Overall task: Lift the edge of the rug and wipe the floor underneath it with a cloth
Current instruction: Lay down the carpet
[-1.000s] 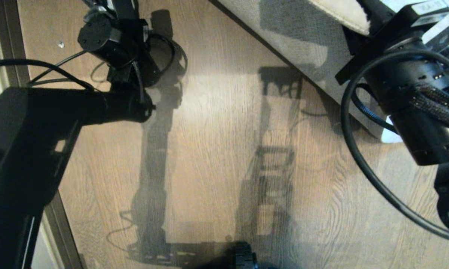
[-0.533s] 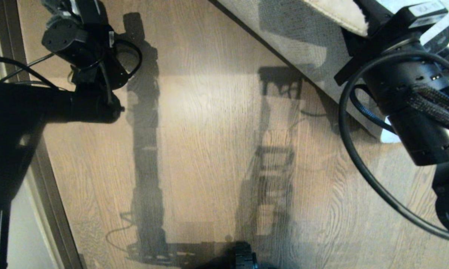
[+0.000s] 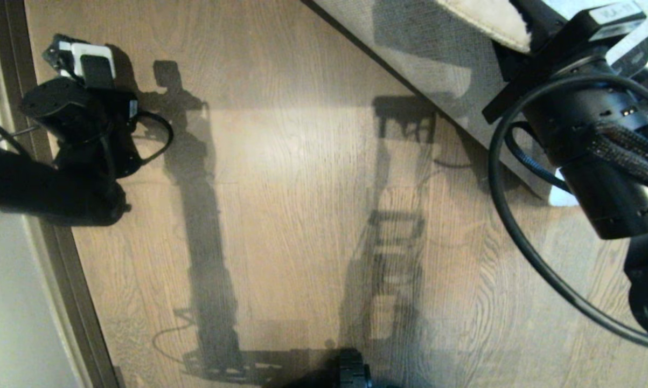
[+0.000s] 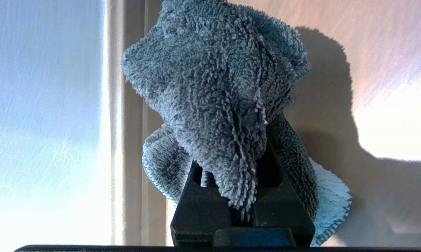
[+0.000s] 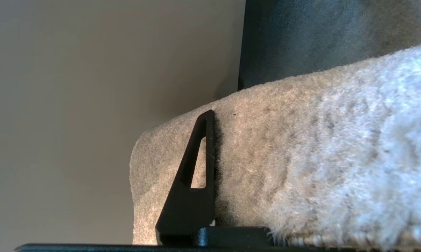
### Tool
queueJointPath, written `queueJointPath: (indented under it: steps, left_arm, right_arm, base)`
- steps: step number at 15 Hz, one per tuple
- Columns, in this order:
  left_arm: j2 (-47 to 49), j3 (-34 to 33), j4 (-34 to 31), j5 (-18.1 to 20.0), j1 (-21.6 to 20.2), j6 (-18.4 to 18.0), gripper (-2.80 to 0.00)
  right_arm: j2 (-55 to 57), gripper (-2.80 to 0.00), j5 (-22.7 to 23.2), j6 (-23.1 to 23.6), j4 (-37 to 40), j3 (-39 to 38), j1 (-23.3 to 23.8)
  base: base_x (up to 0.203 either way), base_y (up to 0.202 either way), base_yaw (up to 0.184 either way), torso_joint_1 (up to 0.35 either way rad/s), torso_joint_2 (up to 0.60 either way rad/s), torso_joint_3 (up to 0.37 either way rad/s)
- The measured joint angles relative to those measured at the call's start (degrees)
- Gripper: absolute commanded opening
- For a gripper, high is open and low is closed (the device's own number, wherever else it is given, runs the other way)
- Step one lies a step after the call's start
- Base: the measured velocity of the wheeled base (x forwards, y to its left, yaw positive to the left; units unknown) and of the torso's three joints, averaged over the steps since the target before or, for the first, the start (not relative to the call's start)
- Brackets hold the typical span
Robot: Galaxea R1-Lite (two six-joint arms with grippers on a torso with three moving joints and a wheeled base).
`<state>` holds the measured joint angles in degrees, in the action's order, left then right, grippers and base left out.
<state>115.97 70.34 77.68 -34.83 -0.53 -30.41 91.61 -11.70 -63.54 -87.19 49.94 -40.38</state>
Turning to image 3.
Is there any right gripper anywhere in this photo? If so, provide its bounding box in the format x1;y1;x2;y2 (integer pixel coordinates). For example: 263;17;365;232
482;0;648;241

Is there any beige cloth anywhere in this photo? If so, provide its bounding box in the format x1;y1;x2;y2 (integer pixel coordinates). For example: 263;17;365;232
437;0;534;54

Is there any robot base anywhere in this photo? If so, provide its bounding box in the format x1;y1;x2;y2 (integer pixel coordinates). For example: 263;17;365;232
263;348;374;388

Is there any grey rug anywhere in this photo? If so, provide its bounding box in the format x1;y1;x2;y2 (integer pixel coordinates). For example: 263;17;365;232
301;0;648;206

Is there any dark floor trim strip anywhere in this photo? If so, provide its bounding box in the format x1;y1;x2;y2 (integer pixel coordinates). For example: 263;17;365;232
0;0;121;388

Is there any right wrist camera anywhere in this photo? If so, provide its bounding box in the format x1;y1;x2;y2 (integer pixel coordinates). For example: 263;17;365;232
570;2;648;76

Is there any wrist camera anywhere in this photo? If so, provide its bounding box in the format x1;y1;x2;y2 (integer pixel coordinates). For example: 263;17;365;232
570;2;648;76
42;34;116;90

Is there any dark blue cable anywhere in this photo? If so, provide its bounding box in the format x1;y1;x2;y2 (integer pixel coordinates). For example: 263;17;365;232
504;121;573;193

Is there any black cable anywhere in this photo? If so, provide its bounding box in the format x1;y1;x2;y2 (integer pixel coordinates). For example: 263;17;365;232
131;110;174;165
487;72;648;352

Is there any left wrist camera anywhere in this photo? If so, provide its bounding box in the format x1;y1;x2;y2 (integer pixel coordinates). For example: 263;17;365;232
42;34;116;90

